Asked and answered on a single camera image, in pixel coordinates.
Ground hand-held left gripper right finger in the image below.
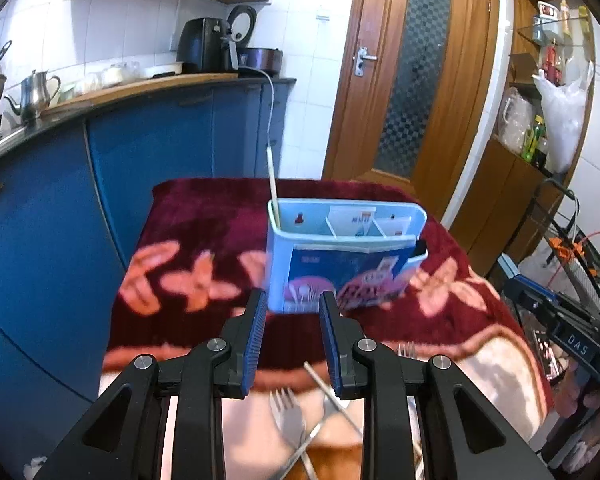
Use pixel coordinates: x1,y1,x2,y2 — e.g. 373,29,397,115
319,291,556,480

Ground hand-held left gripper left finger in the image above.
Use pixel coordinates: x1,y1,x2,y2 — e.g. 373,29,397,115
32,289,269,480

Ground light blue plastic utensil holder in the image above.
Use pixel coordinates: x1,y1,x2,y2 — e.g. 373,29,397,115
267,198,429,314

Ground person's right hand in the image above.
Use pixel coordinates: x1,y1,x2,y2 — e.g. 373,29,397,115
555,360,600,461

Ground light blue plastic stool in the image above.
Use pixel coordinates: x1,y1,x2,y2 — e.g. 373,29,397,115
497,254,523,278

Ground red floral blanket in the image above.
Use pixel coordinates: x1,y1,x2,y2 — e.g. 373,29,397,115
97,177,556,480

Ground wooden shelf cabinet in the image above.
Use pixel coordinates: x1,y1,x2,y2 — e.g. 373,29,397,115
450,0,597,277

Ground beige chopstick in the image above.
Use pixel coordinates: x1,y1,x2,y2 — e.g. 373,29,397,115
265,142,282,228

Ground green bottle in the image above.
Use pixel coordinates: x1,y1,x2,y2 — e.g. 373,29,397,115
522,115,546,162

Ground white plastic bag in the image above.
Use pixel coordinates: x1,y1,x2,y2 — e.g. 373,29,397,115
532,60,595,174

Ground clear plastic jug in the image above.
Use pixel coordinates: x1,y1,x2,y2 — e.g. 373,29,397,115
497,87,532,155

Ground blue lower kitchen cabinets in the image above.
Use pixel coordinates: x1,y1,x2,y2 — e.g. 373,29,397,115
0,77,297,461

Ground brown cardboard box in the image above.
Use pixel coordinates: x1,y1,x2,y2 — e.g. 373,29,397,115
509,52,544,87

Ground red bottle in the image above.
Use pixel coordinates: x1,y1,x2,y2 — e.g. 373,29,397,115
540,42,564,86

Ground wooden door with glass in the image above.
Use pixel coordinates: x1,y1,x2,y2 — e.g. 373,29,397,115
322,0,500,222

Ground dark rice cooker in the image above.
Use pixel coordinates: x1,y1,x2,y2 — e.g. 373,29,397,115
227,5,284,77

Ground wooden cutting board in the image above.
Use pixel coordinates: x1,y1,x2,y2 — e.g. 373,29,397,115
40,72,239,111

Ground black air fryer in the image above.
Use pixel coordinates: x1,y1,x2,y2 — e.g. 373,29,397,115
176,17,240,74

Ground clear containers on counter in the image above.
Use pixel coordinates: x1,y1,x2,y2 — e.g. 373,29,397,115
75,60,183,92

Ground steel kettle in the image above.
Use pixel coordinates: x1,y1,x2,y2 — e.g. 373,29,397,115
5,70,62,124

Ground metal wire rack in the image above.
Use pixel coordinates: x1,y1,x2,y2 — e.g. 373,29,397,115
527,177,600,306

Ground silver door handle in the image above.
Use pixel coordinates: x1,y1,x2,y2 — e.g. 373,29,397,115
354,47,379,79

